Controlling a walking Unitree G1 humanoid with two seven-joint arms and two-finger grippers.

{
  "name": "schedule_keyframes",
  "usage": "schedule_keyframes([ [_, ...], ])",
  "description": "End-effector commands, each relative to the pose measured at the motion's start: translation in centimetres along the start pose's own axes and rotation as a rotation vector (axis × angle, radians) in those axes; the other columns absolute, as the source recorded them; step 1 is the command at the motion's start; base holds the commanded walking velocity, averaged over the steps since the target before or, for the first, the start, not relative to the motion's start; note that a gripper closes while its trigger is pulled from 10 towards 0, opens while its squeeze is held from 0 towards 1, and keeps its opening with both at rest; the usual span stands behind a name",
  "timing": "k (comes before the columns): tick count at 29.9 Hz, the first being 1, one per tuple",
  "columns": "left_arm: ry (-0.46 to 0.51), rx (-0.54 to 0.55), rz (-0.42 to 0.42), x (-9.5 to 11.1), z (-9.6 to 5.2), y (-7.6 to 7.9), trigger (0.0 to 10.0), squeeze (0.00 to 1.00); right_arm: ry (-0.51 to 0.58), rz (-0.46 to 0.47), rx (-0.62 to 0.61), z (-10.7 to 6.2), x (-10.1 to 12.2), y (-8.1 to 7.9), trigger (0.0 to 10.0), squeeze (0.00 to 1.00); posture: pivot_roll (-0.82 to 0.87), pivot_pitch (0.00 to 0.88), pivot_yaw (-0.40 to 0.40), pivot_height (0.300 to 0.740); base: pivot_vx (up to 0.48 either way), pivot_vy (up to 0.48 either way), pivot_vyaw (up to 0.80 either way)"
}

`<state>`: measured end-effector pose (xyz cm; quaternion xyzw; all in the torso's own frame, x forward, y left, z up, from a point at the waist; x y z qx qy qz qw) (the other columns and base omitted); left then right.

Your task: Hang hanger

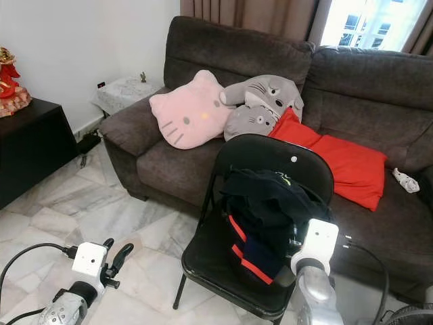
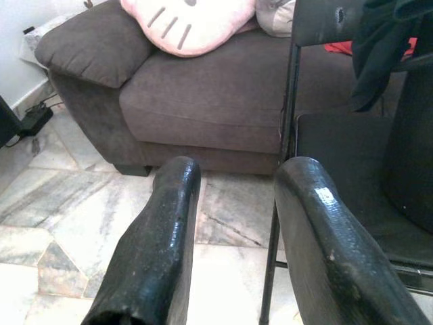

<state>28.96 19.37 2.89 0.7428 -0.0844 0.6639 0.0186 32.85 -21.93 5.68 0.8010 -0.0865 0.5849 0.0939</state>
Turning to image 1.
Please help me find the black TV console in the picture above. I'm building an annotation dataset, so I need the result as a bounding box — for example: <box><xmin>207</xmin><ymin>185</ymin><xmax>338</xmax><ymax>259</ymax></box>
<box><xmin>0</xmin><ymin>97</ymin><xmax>81</xmax><ymax>209</ymax></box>

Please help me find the red cushion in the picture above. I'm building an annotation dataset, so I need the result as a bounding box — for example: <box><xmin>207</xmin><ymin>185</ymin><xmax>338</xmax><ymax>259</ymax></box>
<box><xmin>268</xmin><ymin>106</ymin><xmax>388</xmax><ymax>213</ymax></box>

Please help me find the bright window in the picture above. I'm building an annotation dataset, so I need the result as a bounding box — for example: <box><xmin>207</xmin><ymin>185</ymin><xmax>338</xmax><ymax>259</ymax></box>
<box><xmin>319</xmin><ymin>0</ymin><xmax>433</xmax><ymax>53</ymax></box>

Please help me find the plain black garment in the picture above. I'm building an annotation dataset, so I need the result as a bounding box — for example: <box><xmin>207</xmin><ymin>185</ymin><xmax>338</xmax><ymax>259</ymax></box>
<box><xmin>219</xmin><ymin>167</ymin><xmax>333</xmax><ymax>241</ymax></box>

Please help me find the black power strip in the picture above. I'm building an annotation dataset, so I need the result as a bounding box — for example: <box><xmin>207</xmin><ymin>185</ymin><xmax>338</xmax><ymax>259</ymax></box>
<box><xmin>73</xmin><ymin>127</ymin><xmax>108</xmax><ymax>169</ymax></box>

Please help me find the grey cat face cushion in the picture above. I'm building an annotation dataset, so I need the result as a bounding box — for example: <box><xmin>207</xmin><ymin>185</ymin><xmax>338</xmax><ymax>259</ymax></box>
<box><xmin>223</xmin><ymin>103</ymin><xmax>279</xmax><ymax>144</ymax></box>

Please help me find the brown curtain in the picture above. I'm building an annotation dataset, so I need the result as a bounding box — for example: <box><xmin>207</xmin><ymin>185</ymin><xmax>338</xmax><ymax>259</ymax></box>
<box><xmin>180</xmin><ymin>0</ymin><xmax>333</xmax><ymax>47</ymax></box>
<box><xmin>401</xmin><ymin>12</ymin><xmax>433</xmax><ymax>56</ymax></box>

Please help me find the pink cat face cushion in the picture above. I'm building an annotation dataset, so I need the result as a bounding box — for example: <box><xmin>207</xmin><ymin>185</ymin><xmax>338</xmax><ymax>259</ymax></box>
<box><xmin>148</xmin><ymin>68</ymin><xmax>235</xmax><ymax>150</ymax></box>

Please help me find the grey Totoro plush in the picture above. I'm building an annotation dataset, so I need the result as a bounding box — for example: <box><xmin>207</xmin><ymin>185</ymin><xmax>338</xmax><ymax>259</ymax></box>
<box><xmin>219</xmin><ymin>74</ymin><xmax>306</xmax><ymax>124</ymax></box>

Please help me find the navy garment with red stripes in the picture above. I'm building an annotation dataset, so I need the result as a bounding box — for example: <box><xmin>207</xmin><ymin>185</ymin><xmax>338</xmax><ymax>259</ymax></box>
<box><xmin>225</xmin><ymin>207</ymin><xmax>304</xmax><ymax>286</ymax></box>

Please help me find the lace covered side table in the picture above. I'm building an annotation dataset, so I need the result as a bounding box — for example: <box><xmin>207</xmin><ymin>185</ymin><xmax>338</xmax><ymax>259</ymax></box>
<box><xmin>91</xmin><ymin>73</ymin><xmax>164</xmax><ymax>118</ymax></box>

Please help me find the brown fabric sofa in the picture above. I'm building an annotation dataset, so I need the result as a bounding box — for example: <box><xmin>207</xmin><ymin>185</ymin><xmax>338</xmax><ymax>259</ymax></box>
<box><xmin>99</xmin><ymin>15</ymin><xmax>433</xmax><ymax>307</ymax></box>

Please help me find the black folding chair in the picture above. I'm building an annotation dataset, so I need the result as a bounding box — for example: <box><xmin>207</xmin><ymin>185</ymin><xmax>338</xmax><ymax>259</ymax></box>
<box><xmin>172</xmin><ymin>133</ymin><xmax>336</xmax><ymax>323</ymax></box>

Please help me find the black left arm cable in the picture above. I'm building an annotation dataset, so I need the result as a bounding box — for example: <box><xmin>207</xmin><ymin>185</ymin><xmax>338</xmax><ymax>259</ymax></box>
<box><xmin>0</xmin><ymin>242</ymin><xmax>76</xmax><ymax>325</ymax></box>

